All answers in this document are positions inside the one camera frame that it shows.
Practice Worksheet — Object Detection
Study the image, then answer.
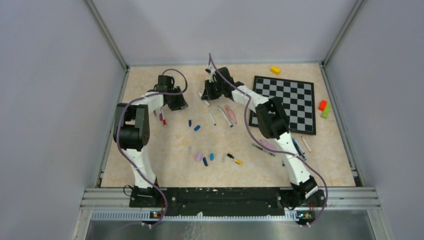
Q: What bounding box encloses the white pen grey cap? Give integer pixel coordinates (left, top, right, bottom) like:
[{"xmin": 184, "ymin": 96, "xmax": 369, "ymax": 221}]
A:
[{"xmin": 198, "ymin": 91, "xmax": 211, "ymax": 107}]

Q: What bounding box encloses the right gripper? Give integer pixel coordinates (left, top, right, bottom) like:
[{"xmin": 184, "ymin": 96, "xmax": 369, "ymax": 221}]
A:
[{"xmin": 201, "ymin": 79, "xmax": 224, "ymax": 102}]

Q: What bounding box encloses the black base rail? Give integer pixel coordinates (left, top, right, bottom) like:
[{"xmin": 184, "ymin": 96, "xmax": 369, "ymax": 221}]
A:
[{"xmin": 129, "ymin": 186, "xmax": 325, "ymax": 217}]

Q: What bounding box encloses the dark blue marker cap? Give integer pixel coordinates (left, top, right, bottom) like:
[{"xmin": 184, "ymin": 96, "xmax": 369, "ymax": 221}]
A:
[{"xmin": 202, "ymin": 157, "xmax": 208, "ymax": 167}]

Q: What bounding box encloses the yellow marker cap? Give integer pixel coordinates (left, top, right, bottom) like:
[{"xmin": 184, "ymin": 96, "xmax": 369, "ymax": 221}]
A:
[{"xmin": 233, "ymin": 159, "xmax": 243, "ymax": 165}]

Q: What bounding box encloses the green curved block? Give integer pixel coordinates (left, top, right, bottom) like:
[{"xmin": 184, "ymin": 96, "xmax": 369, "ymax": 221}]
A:
[{"xmin": 321, "ymin": 104, "xmax": 332, "ymax": 119}]

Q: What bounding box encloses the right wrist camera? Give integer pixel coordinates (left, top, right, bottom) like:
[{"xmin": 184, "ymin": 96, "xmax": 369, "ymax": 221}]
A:
[{"xmin": 205, "ymin": 65, "xmax": 216, "ymax": 83}]

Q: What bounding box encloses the green gel pen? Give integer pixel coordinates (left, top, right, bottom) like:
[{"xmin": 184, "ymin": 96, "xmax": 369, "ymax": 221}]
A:
[{"xmin": 251, "ymin": 143, "xmax": 276, "ymax": 157}]

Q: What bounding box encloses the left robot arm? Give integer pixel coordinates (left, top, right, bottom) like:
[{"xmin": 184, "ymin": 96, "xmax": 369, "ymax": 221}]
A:
[{"xmin": 113, "ymin": 74, "xmax": 188, "ymax": 207}]

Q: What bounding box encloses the pink highlighter pen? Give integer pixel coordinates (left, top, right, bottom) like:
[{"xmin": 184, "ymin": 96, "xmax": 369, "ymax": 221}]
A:
[{"xmin": 260, "ymin": 139, "xmax": 275, "ymax": 149}]

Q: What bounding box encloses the red block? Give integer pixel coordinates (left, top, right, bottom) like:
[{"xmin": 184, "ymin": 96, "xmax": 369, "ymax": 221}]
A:
[{"xmin": 318, "ymin": 100, "xmax": 328, "ymax": 111}]

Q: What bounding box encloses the yellow block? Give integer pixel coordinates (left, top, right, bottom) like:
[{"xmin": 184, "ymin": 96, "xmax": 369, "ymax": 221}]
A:
[{"xmin": 270, "ymin": 66, "xmax": 281, "ymax": 76}]

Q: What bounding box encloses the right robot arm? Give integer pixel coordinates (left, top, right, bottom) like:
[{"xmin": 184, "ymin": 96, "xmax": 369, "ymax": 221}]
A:
[{"xmin": 202, "ymin": 65, "xmax": 327, "ymax": 208}]

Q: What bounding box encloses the pink highlighter cap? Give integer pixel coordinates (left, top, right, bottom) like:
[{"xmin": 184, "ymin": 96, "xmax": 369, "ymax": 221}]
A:
[{"xmin": 194, "ymin": 152, "xmax": 203, "ymax": 162}]

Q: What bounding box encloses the black white chessboard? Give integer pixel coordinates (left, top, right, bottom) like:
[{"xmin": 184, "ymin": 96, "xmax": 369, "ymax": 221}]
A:
[{"xmin": 253, "ymin": 75, "xmax": 317, "ymax": 135}]

